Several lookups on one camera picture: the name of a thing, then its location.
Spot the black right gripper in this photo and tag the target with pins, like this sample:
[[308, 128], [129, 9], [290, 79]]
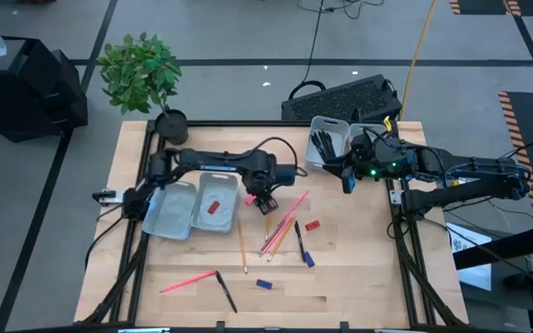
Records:
[[377, 159]]

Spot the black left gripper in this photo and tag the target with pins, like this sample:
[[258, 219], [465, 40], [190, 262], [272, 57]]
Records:
[[262, 192]]

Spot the orange pencil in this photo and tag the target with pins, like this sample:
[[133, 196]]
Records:
[[242, 245], [267, 226], [281, 239]]

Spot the pink pencil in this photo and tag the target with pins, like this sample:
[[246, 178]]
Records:
[[296, 205], [271, 241], [188, 281]]

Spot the black pencil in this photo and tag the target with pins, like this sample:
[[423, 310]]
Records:
[[276, 230]]

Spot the red eraser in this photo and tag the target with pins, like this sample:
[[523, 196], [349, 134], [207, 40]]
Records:
[[214, 207], [313, 225]]

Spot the black pen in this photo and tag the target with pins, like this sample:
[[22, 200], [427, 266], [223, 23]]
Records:
[[299, 240], [315, 145], [332, 149], [226, 291], [322, 147], [327, 147]]

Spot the blue eraser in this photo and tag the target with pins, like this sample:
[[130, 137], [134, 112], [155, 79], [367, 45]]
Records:
[[309, 259], [264, 284]]

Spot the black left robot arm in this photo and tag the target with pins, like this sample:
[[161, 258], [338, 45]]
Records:
[[211, 163]]

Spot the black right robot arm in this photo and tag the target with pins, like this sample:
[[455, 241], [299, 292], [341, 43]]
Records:
[[479, 173]]

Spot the light gray plastic bin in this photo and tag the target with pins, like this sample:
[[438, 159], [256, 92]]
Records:
[[169, 213], [222, 219], [356, 129], [336, 125]]

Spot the yellow tag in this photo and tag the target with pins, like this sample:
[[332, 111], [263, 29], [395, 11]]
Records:
[[387, 124]]

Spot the black perforated computer case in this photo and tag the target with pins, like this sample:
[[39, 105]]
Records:
[[340, 99]]

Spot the green leafy plant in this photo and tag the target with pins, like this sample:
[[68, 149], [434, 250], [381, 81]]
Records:
[[139, 71]]

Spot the white paper sheet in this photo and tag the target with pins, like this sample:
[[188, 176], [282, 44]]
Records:
[[477, 277]]

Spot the black bar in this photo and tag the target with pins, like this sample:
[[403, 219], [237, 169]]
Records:
[[502, 247]]

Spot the black mat orange-striped edge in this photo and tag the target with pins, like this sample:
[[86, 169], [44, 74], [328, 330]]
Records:
[[484, 5], [525, 120]]

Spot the black cabinet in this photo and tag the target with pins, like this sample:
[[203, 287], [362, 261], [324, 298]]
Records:
[[26, 92]]

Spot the black table frame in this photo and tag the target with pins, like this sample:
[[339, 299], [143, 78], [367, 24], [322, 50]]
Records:
[[271, 123]]

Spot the black rail bracket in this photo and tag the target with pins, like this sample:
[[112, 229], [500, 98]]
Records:
[[220, 326], [344, 326]]

